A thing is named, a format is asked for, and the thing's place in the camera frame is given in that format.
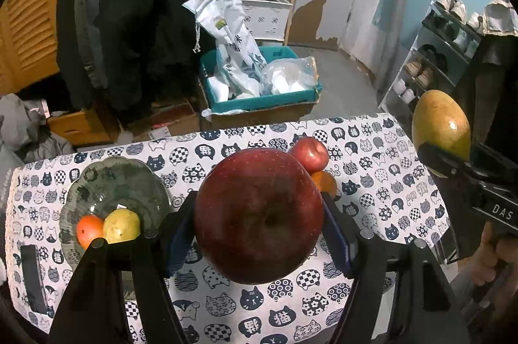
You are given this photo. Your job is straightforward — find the large yellow-green mango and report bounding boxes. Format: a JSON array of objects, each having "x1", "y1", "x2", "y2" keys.
[{"x1": 411, "y1": 90, "x2": 472, "y2": 178}]

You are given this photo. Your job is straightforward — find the yellow pear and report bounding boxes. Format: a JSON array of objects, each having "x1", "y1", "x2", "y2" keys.
[{"x1": 103, "y1": 208, "x2": 141, "y2": 244}]

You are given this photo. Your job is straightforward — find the grey clothes pile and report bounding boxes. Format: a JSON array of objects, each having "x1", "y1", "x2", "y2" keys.
[{"x1": 0, "y1": 93, "x2": 75, "y2": 166}]

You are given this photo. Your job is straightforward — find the black phone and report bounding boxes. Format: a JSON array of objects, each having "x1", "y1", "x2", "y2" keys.
[{"x1": 20, "y1": 245, "x2": 48, "y2": 314}]

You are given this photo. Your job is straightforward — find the white rice bag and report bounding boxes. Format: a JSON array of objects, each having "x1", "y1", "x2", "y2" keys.
[{"x1": 182, "y1": 0, "x2": 268, "y2": 102}]

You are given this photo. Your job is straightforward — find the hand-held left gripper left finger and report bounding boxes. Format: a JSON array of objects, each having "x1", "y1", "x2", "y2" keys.
[{"x1": 48, "y1": 192, "x2": 197, "y2": 344}]

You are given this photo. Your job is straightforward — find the black hanging coat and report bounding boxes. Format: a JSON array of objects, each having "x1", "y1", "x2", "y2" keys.
[{"x1": 57, "y1": 0, "x2": 219, "y2": 122}]

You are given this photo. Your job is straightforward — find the teal box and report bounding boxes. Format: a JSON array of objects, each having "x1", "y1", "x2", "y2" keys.
[{"x1": 199, "y1": 45, "x2": 323, "y2": 115}]

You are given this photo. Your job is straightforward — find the person's right hand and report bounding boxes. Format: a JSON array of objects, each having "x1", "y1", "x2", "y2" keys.
[{"x1": 449, "y1": 223, "x2": 518, "y2": 324}]

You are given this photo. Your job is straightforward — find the green glass plate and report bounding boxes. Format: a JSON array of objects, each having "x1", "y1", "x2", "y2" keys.
[{"x1": 59, "y1": 157, "x2": 173, "y2": 300}]

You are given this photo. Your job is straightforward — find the rows of shoes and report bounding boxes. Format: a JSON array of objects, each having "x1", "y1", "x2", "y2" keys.
[{"x1": 392, "y1": 0, "x2": 486, "y2": 106}]

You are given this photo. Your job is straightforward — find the dark hanging cloth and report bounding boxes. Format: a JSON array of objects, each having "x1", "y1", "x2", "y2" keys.
[{"x1": 455, "y1": 0, "x2": 518, "y2": 166}]

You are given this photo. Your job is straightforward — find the bright red apple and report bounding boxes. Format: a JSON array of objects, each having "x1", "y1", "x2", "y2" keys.
[{"x1": 288, "y1": 137, "x2": 329, "y2": 174}]

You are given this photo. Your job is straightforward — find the grey hanging jacket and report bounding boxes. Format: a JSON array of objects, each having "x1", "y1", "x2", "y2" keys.
[{"x1": 71, "y1": 0, "x2": 106, "y2": 89}]

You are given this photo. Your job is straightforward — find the flat cardboard box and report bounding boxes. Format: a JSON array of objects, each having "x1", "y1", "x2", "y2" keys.
[{"x1": 129, "y1": 101, "x2": 201, "y2": 142}]

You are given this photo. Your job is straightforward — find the white patterned basket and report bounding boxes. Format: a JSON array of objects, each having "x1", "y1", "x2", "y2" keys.
[{"x1": 242, "y1": 0, "x2": 294, "y2": 43}]

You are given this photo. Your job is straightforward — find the orange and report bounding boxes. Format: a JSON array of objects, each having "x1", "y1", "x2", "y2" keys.
[
  {"x1": 311, "y1": 171, "x2": 338, "y2": 203},
  {"x1": 76, "y1": 215, "x2": 105, "y2": 249}
]

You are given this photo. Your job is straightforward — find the wooden louvred wardrobe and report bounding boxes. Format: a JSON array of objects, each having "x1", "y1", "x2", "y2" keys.
[{"x1": 0, "y1": 0, "x2": 77, "y2": 96}]

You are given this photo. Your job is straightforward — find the brown cardboard box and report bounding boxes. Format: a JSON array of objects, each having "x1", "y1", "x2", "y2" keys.
[{"x1": 208, "y1": 99, "x2": 316, "y2": 130}]

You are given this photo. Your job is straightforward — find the grey shoe rack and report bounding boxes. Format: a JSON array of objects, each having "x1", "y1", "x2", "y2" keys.
[{"x1": 380, "y1": 2, "x2": 486, "y2": 122}]

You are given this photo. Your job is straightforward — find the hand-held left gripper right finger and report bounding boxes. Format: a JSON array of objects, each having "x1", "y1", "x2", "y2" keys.
[{"x1": 321, "y1": 195, "x2": 472, "y2": 344}]

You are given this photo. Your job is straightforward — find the dark red apple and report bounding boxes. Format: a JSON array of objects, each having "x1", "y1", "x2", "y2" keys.
[{"x1": 193, "y1": 149, "x2": 324, "y2": 285}]

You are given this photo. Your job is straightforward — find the cat print tablecloth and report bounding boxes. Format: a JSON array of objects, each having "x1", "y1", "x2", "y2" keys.
[{"x1": 6, "y1": 112, "x2": 452, "y2": 344}]

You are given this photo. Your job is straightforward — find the wooden drawer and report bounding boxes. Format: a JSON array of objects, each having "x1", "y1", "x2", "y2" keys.
[{"x1": 46, "y1": 107, "x2": 122, "y2": 148}]

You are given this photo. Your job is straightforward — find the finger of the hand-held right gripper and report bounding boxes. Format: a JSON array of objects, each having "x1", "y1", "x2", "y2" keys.
[{"x1": 417, "y1": 143, "x2": 480, "y2": 187}]

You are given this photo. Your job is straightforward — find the clear plastic bag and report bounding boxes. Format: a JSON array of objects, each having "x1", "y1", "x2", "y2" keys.
[{"x1": 260, "y1": 56, "x2": 318, "y2": 96}]

